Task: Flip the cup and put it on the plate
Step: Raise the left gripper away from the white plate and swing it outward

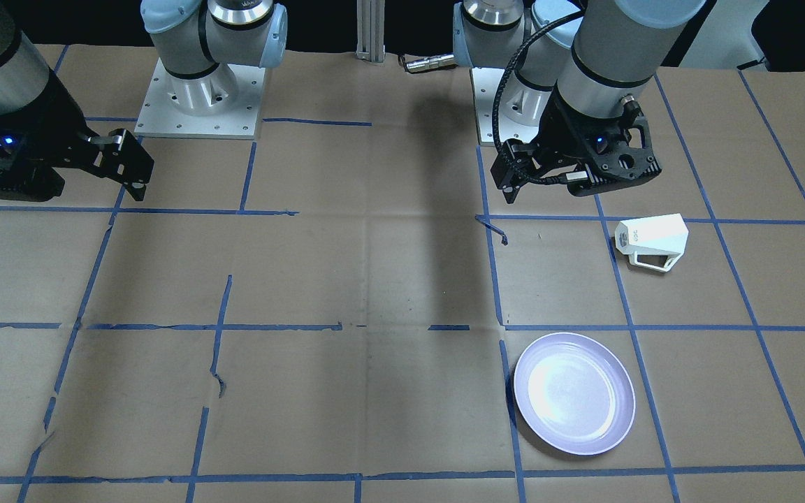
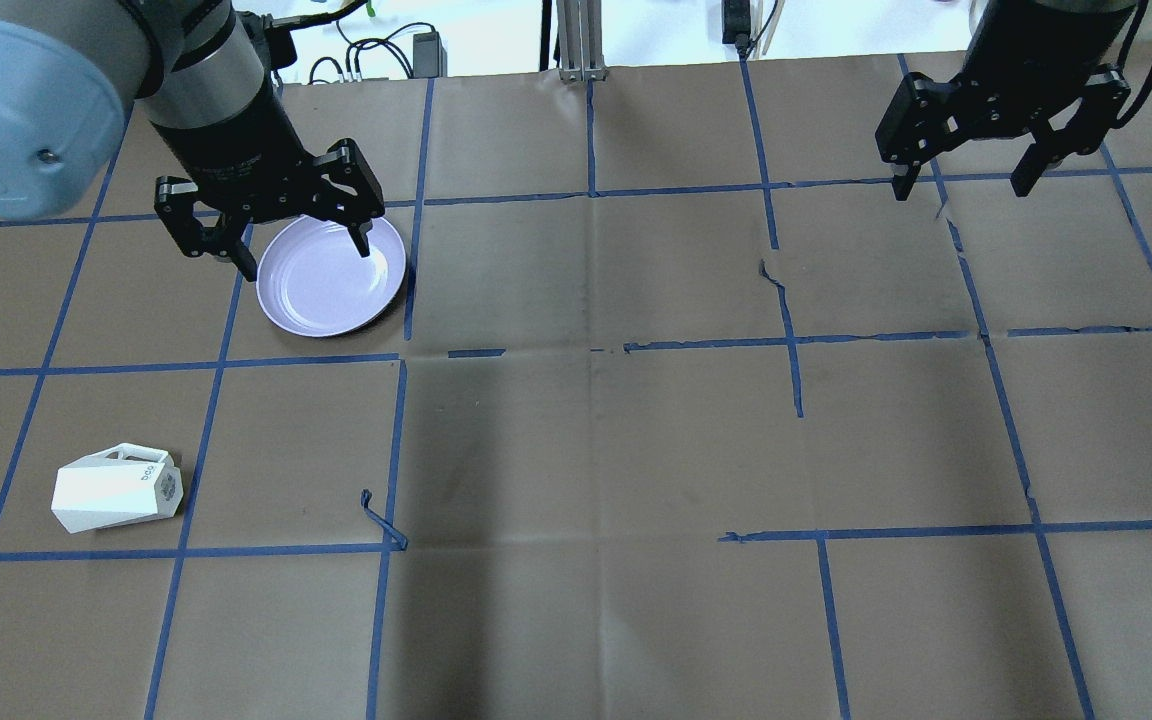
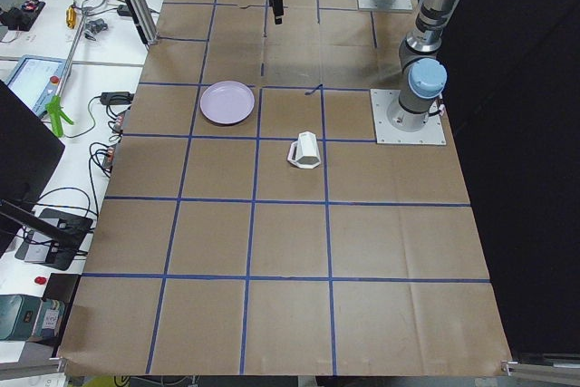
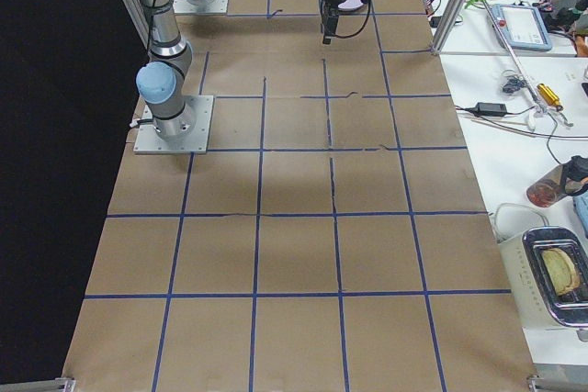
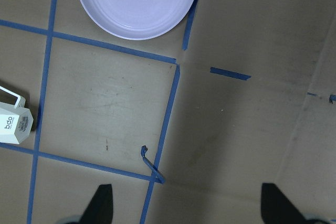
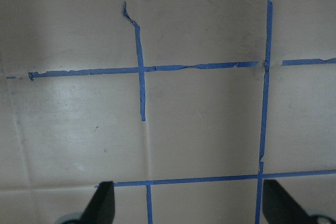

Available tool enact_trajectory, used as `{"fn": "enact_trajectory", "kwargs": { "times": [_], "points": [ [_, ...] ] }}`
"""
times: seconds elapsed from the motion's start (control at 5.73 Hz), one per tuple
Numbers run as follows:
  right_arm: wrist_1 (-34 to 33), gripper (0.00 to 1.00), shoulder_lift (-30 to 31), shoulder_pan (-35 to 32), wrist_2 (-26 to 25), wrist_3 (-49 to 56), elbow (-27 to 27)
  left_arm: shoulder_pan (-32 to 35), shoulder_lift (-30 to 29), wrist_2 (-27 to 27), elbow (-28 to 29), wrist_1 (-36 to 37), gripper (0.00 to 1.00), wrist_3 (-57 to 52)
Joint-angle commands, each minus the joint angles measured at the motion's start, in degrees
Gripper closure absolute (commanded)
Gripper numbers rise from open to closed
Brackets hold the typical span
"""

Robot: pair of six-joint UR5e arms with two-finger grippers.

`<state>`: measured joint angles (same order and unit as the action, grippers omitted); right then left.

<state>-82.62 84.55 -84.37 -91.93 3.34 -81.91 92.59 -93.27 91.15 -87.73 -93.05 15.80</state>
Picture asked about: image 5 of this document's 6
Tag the white hexagonal cup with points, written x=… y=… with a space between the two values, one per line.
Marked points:
x=16 y=120

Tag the lavender round plate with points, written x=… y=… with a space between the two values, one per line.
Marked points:
x=137 y=19

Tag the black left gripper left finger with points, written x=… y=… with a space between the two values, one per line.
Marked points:
x=100 y=208

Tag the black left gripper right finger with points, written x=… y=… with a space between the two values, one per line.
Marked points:
x=277 y=208

